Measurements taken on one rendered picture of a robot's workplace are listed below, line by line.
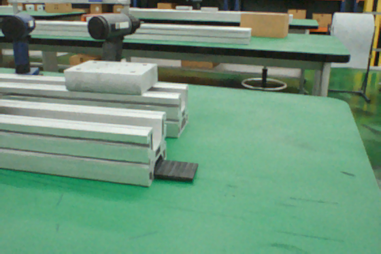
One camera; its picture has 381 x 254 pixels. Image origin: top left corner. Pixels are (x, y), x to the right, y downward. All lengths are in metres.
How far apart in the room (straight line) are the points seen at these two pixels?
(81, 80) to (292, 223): 0.47
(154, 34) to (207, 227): 1.82
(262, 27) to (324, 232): 2.10
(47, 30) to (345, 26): 2.85
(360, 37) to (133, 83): 3.50
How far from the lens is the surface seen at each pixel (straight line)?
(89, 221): 0.48
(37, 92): 0.79
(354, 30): 4.01
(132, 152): 0.52
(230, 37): 2.07
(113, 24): 0.91
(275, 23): 2.47
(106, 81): 0.71
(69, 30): 2.47
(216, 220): 0.47
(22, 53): 1.02
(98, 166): 0.55
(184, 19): 4.00
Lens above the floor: 1.05
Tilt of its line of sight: 18 degrees down
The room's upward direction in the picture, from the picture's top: 1 degrees clockwise
